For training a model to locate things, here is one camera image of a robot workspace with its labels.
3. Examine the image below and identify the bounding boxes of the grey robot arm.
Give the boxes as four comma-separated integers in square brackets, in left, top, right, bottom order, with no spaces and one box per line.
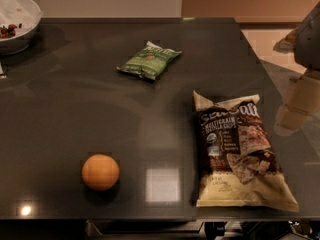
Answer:
[274,2,320,136]

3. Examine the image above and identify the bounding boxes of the green chip bag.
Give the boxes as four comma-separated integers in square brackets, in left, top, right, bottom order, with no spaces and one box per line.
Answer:
[117,41,181,80]

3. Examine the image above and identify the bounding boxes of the red snacks in bowl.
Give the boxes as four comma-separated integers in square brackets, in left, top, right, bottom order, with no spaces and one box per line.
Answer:
[0,24,22,39]

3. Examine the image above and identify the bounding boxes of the brown multigrain chip bag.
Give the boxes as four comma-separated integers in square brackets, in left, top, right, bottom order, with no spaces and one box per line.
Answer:
[193,93,299,212]

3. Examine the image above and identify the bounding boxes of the white bowl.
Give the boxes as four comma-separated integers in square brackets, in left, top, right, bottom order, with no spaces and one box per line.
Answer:
[0,0,43,55]

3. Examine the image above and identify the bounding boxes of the orange fruit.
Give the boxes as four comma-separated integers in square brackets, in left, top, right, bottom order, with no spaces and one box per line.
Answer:
[81,154,120,191]

